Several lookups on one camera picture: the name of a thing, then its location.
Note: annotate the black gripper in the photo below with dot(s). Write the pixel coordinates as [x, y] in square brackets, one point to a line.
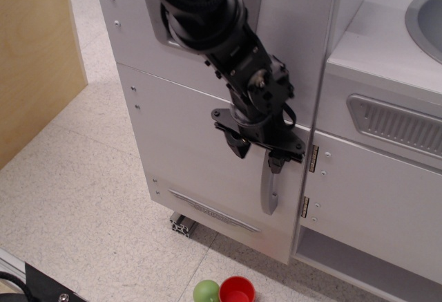
[271, 133]

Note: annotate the grey fridge door handle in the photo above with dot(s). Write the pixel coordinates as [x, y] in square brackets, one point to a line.
[268, 193]

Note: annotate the white low fridge door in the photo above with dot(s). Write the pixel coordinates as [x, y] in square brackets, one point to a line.
[190, 168]

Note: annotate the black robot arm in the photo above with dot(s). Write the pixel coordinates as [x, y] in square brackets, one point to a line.
[258, 82]

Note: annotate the white toy fridge cabinet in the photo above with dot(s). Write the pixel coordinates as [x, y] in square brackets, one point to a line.
[295, 31]

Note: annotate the upper brass hinge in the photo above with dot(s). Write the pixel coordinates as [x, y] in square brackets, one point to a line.
[313, 158]

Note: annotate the brass hinge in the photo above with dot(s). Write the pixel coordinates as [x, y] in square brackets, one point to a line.
[305, 206]
[313, 158]

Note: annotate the lower brass hinge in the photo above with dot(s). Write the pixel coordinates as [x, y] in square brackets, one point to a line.
[305, 206]

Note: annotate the aluminium extrusion bar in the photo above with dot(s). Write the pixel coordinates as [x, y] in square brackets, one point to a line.
[182, 224]

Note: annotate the white toy kitchen counter unit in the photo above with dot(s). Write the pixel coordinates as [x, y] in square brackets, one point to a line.
[374, 216]

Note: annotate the red toy cup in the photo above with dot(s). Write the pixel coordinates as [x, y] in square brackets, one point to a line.
[237, 288]

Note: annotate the green toy ball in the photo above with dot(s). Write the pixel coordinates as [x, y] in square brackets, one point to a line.
[206, 291]

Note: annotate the grey vent panel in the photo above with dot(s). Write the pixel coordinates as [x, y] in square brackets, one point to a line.
[395, 124]

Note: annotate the grey ice dispenser recess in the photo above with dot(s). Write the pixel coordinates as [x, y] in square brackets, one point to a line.
[165, 36]

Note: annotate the grey toy sink basin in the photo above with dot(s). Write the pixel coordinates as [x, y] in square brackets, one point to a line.
[423, 23]

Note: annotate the plywood board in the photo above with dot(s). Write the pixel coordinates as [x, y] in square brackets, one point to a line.
[41, 68]

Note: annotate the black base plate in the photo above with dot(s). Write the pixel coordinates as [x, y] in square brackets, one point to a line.
[45, 288]

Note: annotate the aluminium rail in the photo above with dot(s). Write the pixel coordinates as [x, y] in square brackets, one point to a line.
[12, 265]

